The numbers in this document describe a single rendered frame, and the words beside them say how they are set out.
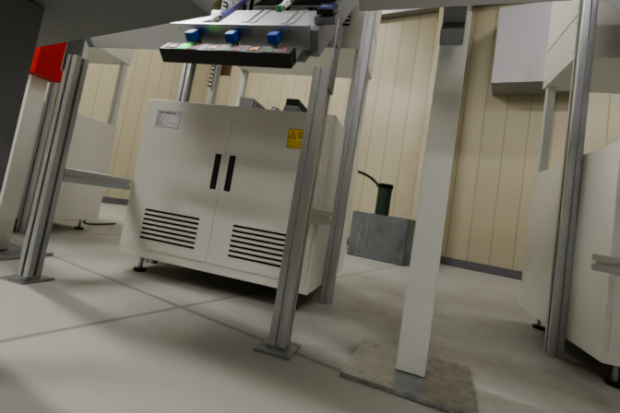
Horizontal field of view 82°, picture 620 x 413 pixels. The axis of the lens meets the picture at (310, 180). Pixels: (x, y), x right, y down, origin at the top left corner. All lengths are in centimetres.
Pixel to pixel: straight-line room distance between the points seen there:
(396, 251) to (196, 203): 206
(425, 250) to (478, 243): 313
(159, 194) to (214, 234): 26
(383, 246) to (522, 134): 186
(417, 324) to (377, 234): 226
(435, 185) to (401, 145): 339
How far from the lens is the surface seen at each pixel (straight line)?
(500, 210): 395
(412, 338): 85
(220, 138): 125
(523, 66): 396
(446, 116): 86
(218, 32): 100
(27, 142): 159
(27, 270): 125
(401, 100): 436
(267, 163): 116
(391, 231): 303
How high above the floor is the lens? 31
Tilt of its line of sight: 5 degrees up
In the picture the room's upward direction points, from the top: 9 degrees clockwise
